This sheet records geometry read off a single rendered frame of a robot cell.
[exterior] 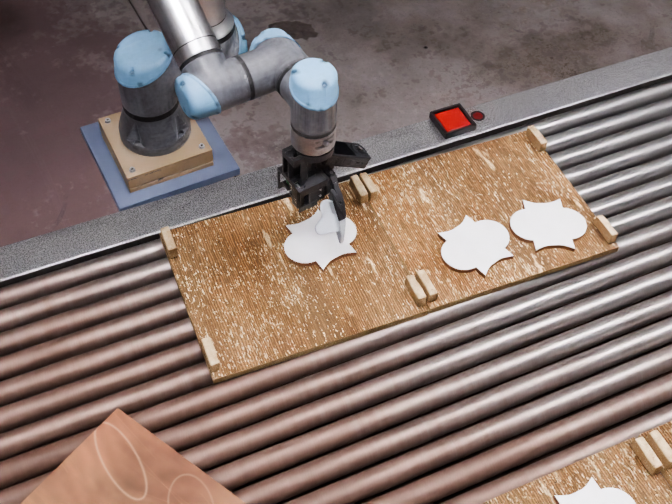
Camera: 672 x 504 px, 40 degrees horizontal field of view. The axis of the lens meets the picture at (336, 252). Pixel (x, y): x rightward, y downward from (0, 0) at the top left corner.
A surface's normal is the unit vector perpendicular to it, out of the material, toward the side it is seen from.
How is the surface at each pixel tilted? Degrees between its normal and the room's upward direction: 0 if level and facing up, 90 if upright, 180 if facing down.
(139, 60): 9
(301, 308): 0
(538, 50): 0
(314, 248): 0
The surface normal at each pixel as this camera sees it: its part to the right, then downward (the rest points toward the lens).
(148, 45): -0.07, -0.53
